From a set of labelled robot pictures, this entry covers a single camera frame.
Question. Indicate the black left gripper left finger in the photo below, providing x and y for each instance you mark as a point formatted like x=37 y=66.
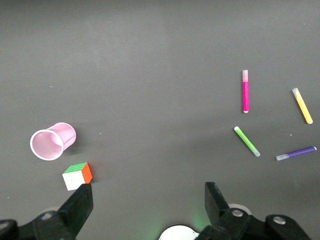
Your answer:
x=77 y=205

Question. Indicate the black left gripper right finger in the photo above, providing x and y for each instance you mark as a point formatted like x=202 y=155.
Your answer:
x=217 y=210

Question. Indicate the pink marker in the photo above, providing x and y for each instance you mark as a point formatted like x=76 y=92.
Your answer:
x=245 y=96

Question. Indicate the multicoloured puzzle cube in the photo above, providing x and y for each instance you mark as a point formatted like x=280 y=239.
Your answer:
x=75 y=178

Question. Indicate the pink mesh cup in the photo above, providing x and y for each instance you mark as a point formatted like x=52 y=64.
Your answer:
x=63 y=133

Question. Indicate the green marker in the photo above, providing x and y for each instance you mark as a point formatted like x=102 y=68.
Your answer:
x=246 y=140

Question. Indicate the purple marker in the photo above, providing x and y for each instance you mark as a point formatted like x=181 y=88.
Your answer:
x=298 y=152

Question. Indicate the yellow marker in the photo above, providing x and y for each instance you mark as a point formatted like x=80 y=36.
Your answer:
x=303 y=107

